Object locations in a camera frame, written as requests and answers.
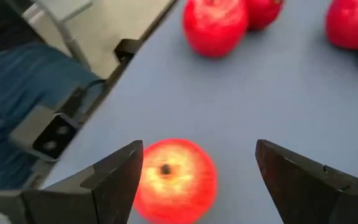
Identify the black aluminium table frame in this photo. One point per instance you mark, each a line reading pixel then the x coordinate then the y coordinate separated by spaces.
pixel 126 49

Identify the person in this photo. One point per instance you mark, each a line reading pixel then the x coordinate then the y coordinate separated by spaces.
pixel 26 81

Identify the red fruit with green calyx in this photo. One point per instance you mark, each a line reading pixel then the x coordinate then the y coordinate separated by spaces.
pixel 263 12

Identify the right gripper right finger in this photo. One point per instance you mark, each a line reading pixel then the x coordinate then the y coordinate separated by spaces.
pixel 306 193

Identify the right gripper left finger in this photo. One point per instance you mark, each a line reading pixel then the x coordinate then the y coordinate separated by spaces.
pixel 110 193

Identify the red and yellow apple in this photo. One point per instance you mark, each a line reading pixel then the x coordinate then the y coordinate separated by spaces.
pixel 179 186

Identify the grey chair base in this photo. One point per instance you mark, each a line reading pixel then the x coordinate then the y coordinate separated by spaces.
pixel 64 9

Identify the table-level camera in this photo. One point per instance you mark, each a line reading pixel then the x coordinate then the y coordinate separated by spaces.
pixel 54 137

